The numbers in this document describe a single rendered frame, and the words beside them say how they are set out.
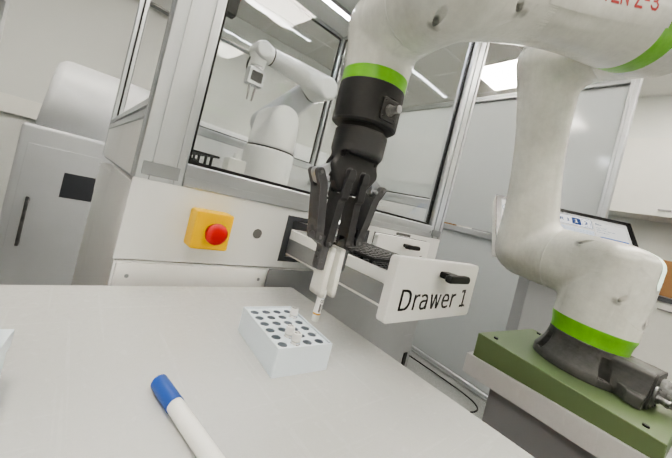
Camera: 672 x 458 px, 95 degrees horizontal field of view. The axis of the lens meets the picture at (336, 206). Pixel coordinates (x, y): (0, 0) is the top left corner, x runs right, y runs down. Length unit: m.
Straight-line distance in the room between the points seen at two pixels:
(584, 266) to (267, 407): 0.59
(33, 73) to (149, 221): 3.37
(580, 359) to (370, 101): 0.57
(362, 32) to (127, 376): 0.48
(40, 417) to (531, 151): 0.81
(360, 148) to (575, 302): 0.50
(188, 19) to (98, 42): 3.32
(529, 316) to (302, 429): 1.27
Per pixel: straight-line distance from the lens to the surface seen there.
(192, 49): 0.67
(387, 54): 0.44
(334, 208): 0.42
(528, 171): 0.78
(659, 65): 0.70
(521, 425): 0.76
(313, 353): 0.45
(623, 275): 0.72
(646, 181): 3.91
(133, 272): 0.67
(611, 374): 0.75
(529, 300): 1.53
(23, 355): 0.47
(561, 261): 0.75
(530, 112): 0.78
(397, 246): 1.03
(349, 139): 0.41
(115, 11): 4.07
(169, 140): 0.64
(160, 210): 0.65
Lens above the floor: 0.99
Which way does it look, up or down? 1 degrees down
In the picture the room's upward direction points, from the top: 14 degrees clockwise
